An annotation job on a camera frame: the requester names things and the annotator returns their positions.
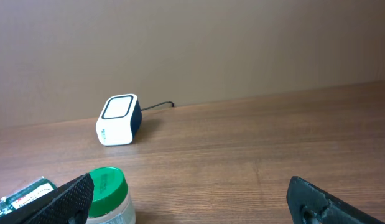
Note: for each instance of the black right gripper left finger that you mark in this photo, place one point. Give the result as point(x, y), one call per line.
point(70, 203)

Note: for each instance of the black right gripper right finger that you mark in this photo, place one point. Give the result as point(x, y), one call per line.
point(309, 204)

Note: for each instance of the green lid jar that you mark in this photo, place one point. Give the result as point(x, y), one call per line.
point(112, 202)

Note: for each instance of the large green 3M package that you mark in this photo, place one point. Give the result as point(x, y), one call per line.
point(26, 195)

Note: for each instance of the white barcode scanner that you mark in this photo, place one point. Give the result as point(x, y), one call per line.
point(119, 121)

